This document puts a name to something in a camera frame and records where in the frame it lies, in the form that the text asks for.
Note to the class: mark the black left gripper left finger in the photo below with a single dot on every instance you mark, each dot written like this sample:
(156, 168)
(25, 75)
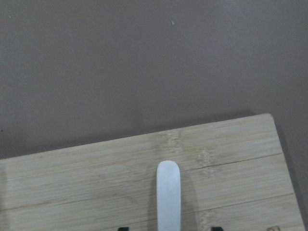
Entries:
(123, 229)

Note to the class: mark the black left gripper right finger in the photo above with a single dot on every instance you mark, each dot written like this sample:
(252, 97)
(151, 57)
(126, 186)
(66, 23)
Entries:
(217, 229)

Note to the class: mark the white ceramic spoon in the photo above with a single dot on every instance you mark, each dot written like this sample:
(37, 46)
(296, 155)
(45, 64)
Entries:
(168, 196)

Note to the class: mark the bamboo cutting board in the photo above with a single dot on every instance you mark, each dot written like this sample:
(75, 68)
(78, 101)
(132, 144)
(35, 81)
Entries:
(233, 175)

